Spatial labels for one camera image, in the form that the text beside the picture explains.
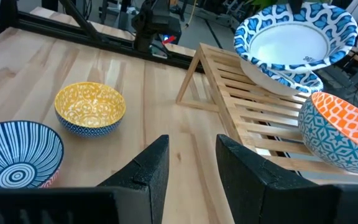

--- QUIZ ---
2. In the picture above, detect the wooden slatted shelf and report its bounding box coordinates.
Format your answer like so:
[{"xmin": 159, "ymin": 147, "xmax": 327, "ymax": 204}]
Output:
[{"xmin": 175, "ymin": 42, "xmax": 358, "ymax": 184}]

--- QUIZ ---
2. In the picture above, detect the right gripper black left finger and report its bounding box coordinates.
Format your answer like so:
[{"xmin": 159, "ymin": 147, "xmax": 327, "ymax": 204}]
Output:
[{"xmin": 98, "ymin": 134, "xmax": 170, "ymax": 224}]

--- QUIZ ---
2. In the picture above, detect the teal bowl with orange inside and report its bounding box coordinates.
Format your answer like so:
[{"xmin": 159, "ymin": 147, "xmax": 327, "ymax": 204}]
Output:
[{"xmin": 297, "ymin": 91, "xmax": 358, "ymax": 175}]

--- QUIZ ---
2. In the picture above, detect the black table frame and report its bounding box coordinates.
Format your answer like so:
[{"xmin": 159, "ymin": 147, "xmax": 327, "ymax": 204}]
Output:
[{"xmin": 0, "ymin": 0, "xmax": 204, "ymax": 74}]

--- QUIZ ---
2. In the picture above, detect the blue bowl with yellow inside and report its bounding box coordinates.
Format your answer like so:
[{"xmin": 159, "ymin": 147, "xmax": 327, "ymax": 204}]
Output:
[{"xmin": 53, "ymin": 81, "xmax": 127, "ymax": 139}]

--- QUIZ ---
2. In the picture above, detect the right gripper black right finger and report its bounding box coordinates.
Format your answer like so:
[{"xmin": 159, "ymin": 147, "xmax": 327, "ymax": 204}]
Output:
[{"xmin": 215, "ymin": 134, "xmax": 343, "ymax": 224}]

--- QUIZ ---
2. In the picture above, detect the green leafy potted plant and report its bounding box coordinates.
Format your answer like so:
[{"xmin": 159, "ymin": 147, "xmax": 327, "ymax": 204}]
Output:
[{"xmin": 247, "ymin": 0, "xmax": 291, "ymax": 10}]

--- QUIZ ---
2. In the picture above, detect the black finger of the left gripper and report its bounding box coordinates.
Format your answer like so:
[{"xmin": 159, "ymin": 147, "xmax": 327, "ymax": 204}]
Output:
[{"xmin": 287, "ymin": 0, "xmax": 305, "ymax": 15}]

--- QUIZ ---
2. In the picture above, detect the blue patterned white paper bowl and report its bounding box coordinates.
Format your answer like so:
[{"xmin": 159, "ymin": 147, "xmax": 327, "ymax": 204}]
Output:
[
  {"xmin": 240, "ymin": 58, "xmax": 324, "ymax": 96},
  {"xmin": 234, "ymin": 1, "xmax": 358, "ymax": 74}
]

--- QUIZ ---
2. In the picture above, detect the red zigzag bowl striped inside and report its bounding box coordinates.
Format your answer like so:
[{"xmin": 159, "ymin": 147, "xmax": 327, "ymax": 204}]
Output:
[{"xmin": 0, "ymin": 120, "xmax": 65, "ymax": 190}]

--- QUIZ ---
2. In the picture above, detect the yellow cable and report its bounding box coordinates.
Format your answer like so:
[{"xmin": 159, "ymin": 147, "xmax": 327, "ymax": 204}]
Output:
[{"xmin": 183, "ymin": 0, "xmax": 198, "ymax": 30}]

